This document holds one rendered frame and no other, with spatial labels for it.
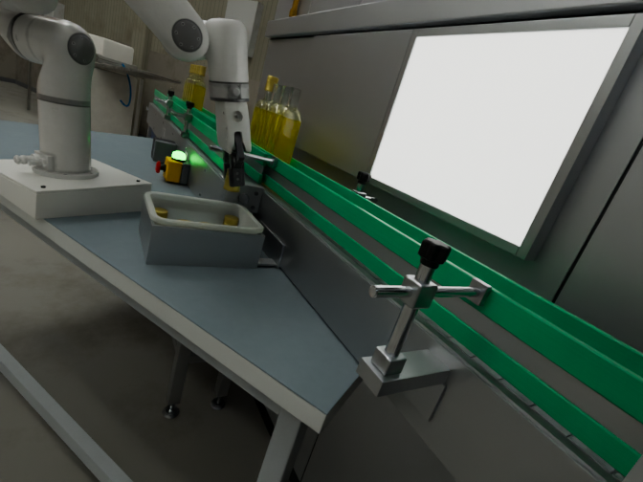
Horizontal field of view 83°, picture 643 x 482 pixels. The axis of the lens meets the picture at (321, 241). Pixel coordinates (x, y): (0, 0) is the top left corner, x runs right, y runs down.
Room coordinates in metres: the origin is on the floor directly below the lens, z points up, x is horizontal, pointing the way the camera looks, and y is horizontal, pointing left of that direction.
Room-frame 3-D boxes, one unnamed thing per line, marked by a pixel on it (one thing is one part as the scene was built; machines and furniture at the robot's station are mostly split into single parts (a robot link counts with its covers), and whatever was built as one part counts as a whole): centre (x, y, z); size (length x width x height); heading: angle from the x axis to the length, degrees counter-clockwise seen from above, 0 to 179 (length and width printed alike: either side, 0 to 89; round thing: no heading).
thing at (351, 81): (0.92, -0.05, 1.15); 0.90 x 0.03 x 0.34; 35
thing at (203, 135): (1.62, 0.77, 0.92); 1.75 x 0.01 x 0.08; 35
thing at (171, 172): (1.19, 0.54, 0.79); 0.07 x 0.07 x 0.07; 35
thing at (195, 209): (0.73, 0.26, 0.80); 0.22 x 0.17 x 0.09; 125
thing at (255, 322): (1.39, 0.34, 0.73); 1.58 x 1.52 x 0.04; 66
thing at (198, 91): (1.95, 0.84, 1.02); 0.06 x 0.06 x 0.28; 35
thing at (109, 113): (4.90, 3.48, 0.62); 2.57 x 0.64 x 1.24; 65
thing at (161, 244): (0.75, 0.23, 0.79); 0.27 x 0.17 x 0.08; 125
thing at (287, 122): (1.02, 0.18, 0.99); 0.06 x 0.06 x 0.21; 34
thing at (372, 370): (0.36, -0.13, 0.90); 0.17 x 0.05 x 0.23; 125
